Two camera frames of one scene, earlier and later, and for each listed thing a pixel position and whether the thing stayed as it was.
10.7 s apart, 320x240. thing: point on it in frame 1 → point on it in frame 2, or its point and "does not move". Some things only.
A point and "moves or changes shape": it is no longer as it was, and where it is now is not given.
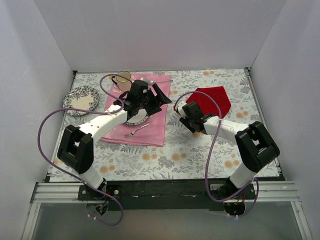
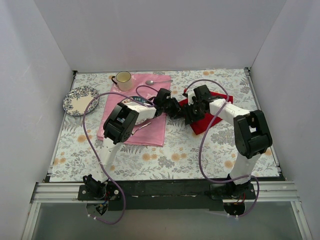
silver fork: x=132 y=133 does not move
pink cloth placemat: x=153 y=132 does not move
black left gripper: x=154 y=99 → x=172 y=107
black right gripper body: x=189 y=123 → x=191 y=111
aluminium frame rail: x=65 y=193 does not move
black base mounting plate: x=167 y=195 does not move
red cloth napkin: x=209 y=105 moves or changes shape
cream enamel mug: x=123 y=84 does not move
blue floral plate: x=80 y=97 does not move
